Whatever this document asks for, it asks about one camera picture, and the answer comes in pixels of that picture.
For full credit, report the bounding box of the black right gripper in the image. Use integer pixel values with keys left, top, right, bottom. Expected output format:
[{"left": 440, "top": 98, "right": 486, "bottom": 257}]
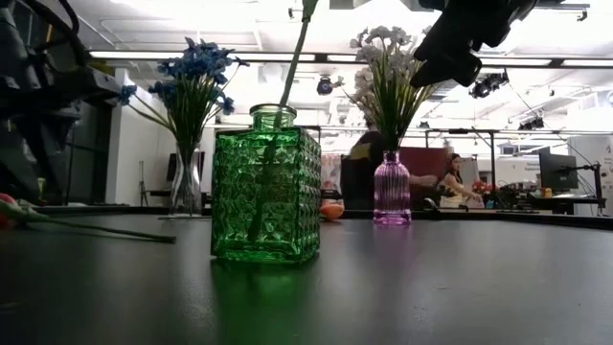
[{"left": 410, "top": 0, "right": 537, "bottom": 88}]

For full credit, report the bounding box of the small white artificial flower bunch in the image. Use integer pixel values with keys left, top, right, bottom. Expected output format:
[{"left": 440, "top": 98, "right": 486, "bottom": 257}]
[{"left": 387, "top": 47, "right": 442, "bottom": 152}]

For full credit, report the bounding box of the pink ribbed glass vase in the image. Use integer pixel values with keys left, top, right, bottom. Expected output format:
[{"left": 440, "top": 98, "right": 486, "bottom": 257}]
[{"left": 373, "top": 149, "right": 412, "bottom": 226}]

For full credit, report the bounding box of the red artificial tulip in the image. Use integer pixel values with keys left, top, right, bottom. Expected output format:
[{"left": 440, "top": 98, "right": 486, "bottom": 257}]
[
  {"left": 0, "top": 193, "right": 177, "bottom": 244},
  {"left": 246, "top": 0, "right": 320, "bottom": 243}
]

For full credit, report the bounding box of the green faceted glass vase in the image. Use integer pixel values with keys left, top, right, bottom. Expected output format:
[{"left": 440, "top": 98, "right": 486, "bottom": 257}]
[{"left": 210, "top": 103, "right": 323, "bottom": 265}]

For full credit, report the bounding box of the small blue artificial flower bunch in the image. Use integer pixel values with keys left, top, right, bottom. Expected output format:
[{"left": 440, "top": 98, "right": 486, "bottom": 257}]
[{"left": 193, "top": 85, "right": 237, "bottom": 217}]

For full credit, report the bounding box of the clear glass vase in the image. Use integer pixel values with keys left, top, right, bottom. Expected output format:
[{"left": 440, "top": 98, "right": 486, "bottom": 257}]
[{"left": 168, "top": 142, "right": 202, "bottom": 217}]

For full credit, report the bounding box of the black ceiling spotlight cluster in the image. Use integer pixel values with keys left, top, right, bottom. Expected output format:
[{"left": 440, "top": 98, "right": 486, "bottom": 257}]
[{"left": 468, "top": 71, "right": 511, "bottom": 100}]

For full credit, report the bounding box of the small black ceiling spotlight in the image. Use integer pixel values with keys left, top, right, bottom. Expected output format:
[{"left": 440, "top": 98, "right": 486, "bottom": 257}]
[{"left": 516, "top": 116, "right": 546, "bottom": 131}]

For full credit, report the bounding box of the dark red panel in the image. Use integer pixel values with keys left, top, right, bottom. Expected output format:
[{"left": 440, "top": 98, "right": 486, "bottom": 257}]
[{"left": 399, "top": 146, "right": 454, "bottom": 208}]

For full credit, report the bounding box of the person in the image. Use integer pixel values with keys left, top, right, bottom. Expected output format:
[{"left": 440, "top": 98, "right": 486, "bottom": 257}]
[
  {"left": 439, "top": 152, "right": 484, "bottom": 210},
  {"left": 340, "top": 117, "right": 440, "bottom": 212}
]

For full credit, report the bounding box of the long linear ceiling light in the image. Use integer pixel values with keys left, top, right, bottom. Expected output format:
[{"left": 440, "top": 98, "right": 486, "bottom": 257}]
[{"left": 88, "top": 49, "right": 613, "bottom": 68}]

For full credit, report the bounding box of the red background flower bouquet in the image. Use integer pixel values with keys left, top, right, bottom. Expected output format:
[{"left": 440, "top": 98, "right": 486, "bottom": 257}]
[{"left": 471, "top": 179, "right": 494, "bottom": 208}]

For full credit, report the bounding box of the black computer monitor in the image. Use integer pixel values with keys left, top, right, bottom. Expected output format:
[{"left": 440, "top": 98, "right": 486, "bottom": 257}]
[{"left": 538, "top": 151, "right": 579, "bottom": 191}]

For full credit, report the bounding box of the black far desk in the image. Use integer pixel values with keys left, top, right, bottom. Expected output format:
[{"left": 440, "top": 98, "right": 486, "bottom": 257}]
[{"left": 526, "top": 194, "right": 607, "bottom": 217}]

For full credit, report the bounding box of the orange artificial tulip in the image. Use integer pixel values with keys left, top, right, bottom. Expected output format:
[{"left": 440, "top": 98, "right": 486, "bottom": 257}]
[{"left": 319, "top": 200, "right": 345, "bottom": 221}]

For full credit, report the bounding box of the silver ventilation duct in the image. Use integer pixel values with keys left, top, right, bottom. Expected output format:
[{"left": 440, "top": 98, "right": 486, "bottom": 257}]
[{"left": 423, "top": 0, "right": 528, "bottom": 101}]

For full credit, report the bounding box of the black metal frame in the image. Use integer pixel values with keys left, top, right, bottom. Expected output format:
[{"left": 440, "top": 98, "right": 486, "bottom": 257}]
[{"left": 306, "top": 123, "right": 613, "bottom": 212}]

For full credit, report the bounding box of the black wall screen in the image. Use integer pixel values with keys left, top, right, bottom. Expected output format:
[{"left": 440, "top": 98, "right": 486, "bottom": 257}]
[{"left": 166, "top": 151, "right": 206, "bottom": 182}]

